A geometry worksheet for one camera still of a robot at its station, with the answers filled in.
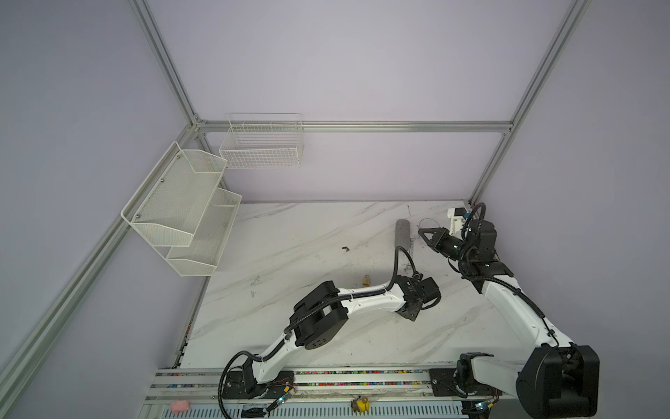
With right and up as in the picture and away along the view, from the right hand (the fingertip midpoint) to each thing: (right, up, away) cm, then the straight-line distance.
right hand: (418, 230), depth 79 cm
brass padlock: (-15, -19, +15) cm, 28 cm away
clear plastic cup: (+13, +2, +30) cm, 33 cm away
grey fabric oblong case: (+1, -3, +26) cm, 26 cm away
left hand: (-3, -26, +7) cm, 27 cm away
